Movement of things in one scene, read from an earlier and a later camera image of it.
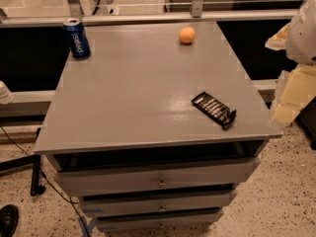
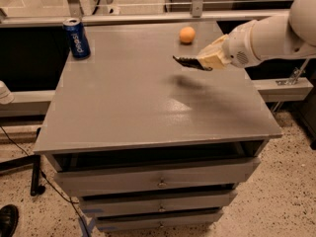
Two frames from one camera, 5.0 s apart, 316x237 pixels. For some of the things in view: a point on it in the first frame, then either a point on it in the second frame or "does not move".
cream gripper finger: (278, 40) → (240, 46)
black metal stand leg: (33, 161) does not move
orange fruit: (187, 34) does not move
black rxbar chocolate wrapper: (214, 109) → (192, 62)
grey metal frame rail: (197, 13) does not move
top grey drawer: (219, 174) does not move
